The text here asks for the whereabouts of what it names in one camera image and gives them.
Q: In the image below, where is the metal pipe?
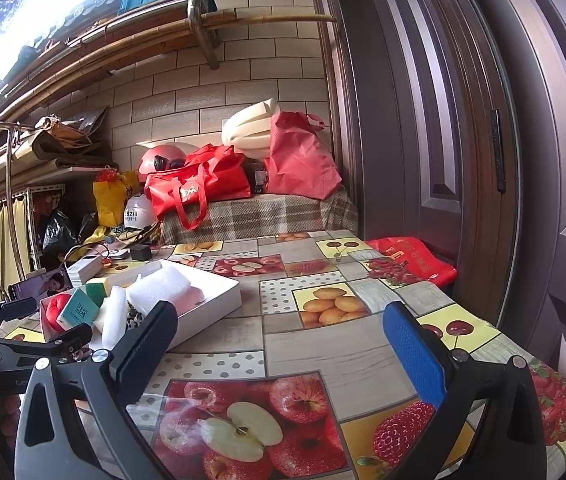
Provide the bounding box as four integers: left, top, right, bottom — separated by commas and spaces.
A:
188, 0, 221, 71

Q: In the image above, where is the white helmet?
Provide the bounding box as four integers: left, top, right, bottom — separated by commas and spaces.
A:
124, 192, 158, 231

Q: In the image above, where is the plaid covered box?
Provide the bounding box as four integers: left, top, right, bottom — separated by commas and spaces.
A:
160, 187, 361, 246

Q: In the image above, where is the green scouring sponge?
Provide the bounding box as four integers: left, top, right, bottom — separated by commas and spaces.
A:
84, 282, 111, 308

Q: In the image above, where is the white foam sheet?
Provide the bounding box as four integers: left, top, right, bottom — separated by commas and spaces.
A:
127, 266, 194, 313
100, 286, 130, 351

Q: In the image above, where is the long bamboo pole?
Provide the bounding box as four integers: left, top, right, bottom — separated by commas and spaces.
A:
0, 12, 338, 111

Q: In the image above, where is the yellow shopping bag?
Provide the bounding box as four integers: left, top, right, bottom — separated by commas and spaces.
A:
93, 167, 140, 228

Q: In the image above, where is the black plastic bag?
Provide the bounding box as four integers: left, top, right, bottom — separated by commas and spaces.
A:
42, 210, 78, 256
79, 212, 98, 241

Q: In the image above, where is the pink fluffy pad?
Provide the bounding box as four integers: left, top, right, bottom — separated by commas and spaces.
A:
175, 285, 208, 311

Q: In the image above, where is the red plush cushion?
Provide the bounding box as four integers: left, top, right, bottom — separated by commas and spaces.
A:
45, 292, 74, 333

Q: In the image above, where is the red tote bag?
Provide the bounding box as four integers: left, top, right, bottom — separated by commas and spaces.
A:
144, 144, 254, 231

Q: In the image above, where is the light blue tissue pack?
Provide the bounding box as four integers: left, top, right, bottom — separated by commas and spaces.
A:
58, 287, 101, 331

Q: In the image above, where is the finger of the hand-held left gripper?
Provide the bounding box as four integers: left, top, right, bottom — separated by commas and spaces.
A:
0, 324, 94, 361
0, 297, 38, 333

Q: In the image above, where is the white power bank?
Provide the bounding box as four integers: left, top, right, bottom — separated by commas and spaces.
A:
65, 256, 106, 282

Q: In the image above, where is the white foam roll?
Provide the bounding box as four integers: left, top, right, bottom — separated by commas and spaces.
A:
221, 99, 281, 161

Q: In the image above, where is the panelled metal door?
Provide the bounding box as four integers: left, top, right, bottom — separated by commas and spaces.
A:
308, 0, 524, 331

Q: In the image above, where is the yellow curtain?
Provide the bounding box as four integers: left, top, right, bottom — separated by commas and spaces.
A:
0, 197, 34, 291

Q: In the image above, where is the brown bag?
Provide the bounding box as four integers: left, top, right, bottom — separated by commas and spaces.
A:
33, 105, 111, 148

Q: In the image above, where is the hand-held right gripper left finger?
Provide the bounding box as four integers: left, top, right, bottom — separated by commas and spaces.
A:
15, 300, 178, 480

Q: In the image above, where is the grey angle iron shelf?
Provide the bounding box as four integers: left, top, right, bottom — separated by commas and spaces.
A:
0, 157, 114, 271

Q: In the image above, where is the pink helmet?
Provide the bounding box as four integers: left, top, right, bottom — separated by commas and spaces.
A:
138, 144, 198, 176

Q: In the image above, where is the chrome tube rack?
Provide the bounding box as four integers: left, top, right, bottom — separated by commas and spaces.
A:
0, 117, 38, 271

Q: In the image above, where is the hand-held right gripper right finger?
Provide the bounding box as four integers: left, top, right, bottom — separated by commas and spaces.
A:
383, 301, 548, 480

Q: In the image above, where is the red woven bag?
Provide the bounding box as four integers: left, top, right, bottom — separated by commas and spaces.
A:
365, 236, 458, 288

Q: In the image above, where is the white cardboard box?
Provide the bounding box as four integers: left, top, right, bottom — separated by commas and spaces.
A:
39, 259, 242, 348

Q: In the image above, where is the fruit print tablecloth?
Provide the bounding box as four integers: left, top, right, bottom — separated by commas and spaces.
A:
0, 230, 566, 480

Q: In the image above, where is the black white patterned cloth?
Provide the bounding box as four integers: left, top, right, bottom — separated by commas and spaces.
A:
128, 305, 151, 331

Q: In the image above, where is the brown folded mat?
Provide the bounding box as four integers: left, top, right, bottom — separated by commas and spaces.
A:
30, 135, 114, 168

